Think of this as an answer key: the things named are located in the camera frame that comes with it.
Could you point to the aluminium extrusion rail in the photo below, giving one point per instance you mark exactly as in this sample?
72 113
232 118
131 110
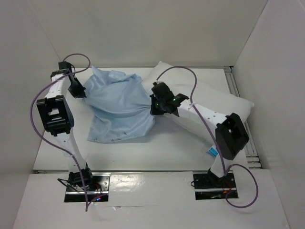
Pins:
250 149

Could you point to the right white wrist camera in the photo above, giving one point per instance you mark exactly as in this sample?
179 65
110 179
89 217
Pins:
157 83

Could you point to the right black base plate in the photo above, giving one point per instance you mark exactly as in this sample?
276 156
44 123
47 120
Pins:
207 188

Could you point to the white pillow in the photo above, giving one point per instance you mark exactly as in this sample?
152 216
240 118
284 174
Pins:
181 81

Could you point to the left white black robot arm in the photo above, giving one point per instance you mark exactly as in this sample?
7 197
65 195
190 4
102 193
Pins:
58 120

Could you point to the blue white pillow label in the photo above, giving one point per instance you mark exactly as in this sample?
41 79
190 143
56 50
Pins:
212 151

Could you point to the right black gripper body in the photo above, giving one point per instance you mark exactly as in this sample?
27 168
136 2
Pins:
155 105

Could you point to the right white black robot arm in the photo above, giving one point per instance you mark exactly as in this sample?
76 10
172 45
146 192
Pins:
227 131

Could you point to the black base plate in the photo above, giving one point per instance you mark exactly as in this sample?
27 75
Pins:
207 188
98 191

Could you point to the light blue pillowcase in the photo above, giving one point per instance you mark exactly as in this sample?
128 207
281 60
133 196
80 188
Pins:
120 105

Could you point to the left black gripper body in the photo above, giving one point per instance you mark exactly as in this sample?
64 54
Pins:
76 88

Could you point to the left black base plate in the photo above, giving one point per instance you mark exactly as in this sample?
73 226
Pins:
98 191

